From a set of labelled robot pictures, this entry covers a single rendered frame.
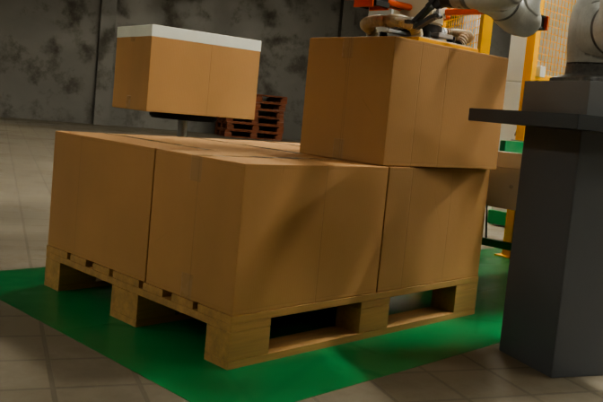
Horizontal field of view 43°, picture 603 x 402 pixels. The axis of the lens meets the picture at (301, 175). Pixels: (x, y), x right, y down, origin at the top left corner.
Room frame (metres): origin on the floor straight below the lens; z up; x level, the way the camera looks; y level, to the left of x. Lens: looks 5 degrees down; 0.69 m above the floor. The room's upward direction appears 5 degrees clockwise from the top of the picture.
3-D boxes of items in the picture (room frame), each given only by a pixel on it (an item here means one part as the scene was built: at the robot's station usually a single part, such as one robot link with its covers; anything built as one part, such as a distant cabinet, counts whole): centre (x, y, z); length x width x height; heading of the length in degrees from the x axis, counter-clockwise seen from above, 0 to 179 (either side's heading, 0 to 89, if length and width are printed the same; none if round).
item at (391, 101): (2.74, -0.34, 0.74); 0.60 x 0.40 x 0.40; 131
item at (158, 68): (3.93, 0.62, 0.82); 0.60 x 0.40 x 0.40; 127
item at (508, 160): (3.03, -0.60, 0.58); 0.70 x 0.03 x 0.06; 46
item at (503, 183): (3.03, -0.60, 0.48); 0.70 x 0.03 x 0.15; 46
